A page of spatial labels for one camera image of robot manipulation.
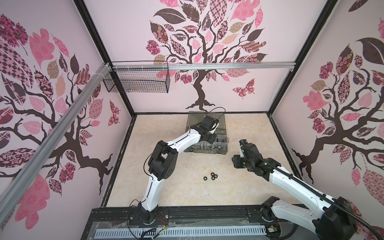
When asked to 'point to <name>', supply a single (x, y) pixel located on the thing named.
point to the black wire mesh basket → (148, 76)
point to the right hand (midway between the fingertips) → (235, 156)
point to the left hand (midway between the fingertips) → (211, 137)
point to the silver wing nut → (218, 147)
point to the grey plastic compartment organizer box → (220, 145)
